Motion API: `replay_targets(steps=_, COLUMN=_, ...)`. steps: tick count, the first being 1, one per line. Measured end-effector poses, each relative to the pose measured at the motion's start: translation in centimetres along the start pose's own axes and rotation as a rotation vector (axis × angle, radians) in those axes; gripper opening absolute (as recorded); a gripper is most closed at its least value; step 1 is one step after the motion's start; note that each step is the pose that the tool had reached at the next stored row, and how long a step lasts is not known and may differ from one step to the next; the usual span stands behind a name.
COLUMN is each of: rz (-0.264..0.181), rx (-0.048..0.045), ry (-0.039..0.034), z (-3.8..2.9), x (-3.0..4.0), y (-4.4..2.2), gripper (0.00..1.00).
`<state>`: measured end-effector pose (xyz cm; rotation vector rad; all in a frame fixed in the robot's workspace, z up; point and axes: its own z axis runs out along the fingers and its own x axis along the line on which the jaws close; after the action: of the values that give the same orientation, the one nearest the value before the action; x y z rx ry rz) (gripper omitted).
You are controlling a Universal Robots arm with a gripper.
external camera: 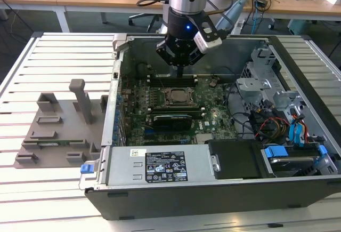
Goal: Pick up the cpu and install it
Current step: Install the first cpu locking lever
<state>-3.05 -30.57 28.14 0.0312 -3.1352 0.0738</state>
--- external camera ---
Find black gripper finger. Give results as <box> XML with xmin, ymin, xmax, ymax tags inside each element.
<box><xmin>180</xmin><ymin>49</ymin><xmax>206</xmax><ymax>78</ymax></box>
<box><xmin>156</xmin><ymin>41</ymin><xmax>181</xmax><ymax>78</ymax></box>

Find metal socket cover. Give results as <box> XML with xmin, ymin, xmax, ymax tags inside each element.
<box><xmin>164</xmin><ymin>86</ymin><xmax>197</xmax><ymax>107</ymax></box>

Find silver CPU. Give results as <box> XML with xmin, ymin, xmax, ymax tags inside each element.
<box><xmin>170</xmin><ymin>89</ymin><xmax>189</xmax><ymax>103</ymax></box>

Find CPU socket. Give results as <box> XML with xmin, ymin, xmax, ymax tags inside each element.
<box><xmin>164</xmin><ymin>86</ymin><xmax>197</xmax><ymax>109</ymax></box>

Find black office chair base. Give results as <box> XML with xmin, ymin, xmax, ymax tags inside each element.
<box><xmin>128</xmin><ymin>13</ymin><xmax>166</xmax><ymax>33</ymax></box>

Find green motherboard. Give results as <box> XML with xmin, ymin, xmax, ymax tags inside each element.
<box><xmin>121</xmin><ymin>76</ymin><xmax>238</xmax><ymax>147</ymax></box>

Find white power strip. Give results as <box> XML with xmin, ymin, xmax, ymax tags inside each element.
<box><xmin>232</xmin><ymin>18</ymin><xmax>245</xmax><ymax>34</ymax></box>

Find silver drive cage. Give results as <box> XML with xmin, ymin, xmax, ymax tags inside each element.
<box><xmin>236</xmin><ymin>47</ymin><xmax>307</xmax><ymax>118</ymax></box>

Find black graphics card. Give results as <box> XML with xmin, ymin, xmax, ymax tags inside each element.
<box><xmin>150</xmin><ymin>112</ymin><xmax>194</xmax><ymax>132</ymax></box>

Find small silver heatsink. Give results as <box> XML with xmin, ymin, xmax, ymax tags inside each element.
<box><xmin>196</xmin><ymin>133</ymin><xmax>215</xmax><ymax>145</ymax></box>

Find black plastic shroud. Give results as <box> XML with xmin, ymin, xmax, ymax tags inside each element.
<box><xmin>207</xmin><ymin>140</ymin><xmax>263</xmax><ymax>181</ymax></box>

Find teal box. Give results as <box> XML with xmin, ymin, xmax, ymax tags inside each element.
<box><xmin>287</xmin><ymin>18</ymin><xmax>316</xmax><ymax>36</ymax></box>

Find grey-brown parts rack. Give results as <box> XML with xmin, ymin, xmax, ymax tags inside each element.
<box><xmin>12</xmin><ymin>78</ymin><xmax>110</xmax><ymax>169</ymax></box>

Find silver power supply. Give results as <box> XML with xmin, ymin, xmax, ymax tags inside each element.
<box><xmin>96</xmin><ymin>144</ymin><xmax>222</xmax><ymax>189</ymax></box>

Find hard disk in blue carrier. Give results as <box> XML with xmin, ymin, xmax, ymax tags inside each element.
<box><xmin>262</xmin><ymin>143</ymin><xmax>329</xmax><ymax>178</ymax></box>

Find green RAM stick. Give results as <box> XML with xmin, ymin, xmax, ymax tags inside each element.
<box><xmin>36</xmin><ymin>140</ymin><xmax>72</xmax><ymax>147</ymax></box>

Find blue case latch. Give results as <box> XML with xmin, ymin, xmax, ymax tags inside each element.
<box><xmin>79</xmin><ymin>163</ymin><xmax>96</xmax><ymax>175</ymax></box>

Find open black PC case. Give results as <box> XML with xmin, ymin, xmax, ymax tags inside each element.
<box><xmin>79</xmin><ymin>33</ymin><xmax>341</xmax><ymax>221</ymax></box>

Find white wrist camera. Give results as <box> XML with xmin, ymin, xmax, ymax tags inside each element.
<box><xmin>193</xmin><ymin>21</ymin><xmax>223</xmax><ymax>55</ymax></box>

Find hanging blue cable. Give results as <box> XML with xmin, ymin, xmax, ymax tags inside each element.
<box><xmin>252</xmin><ymin>1</ymin><xmax>258</xmax><ymax>34</ymax></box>

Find black case cable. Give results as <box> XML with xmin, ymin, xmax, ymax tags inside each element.
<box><xmin>225</xmin><ymin>81</ymin><xmax>256</xmax><ymax>139</ymax></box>

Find red yellow power wires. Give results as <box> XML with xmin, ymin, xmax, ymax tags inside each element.
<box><xmin>254</xmin><ymin>116</ymin><xmax>291</xmax><ymax>140</ymax></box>

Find blue flat data wire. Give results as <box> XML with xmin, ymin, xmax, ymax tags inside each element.
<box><xmin>288</xmin><ymin>122</ymin><xmax>298</xmax><ymax>146</ymax></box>
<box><xmin>296</xmin><ymin>111</ymin><xmax>307</xmax><ymax>147</ymax></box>

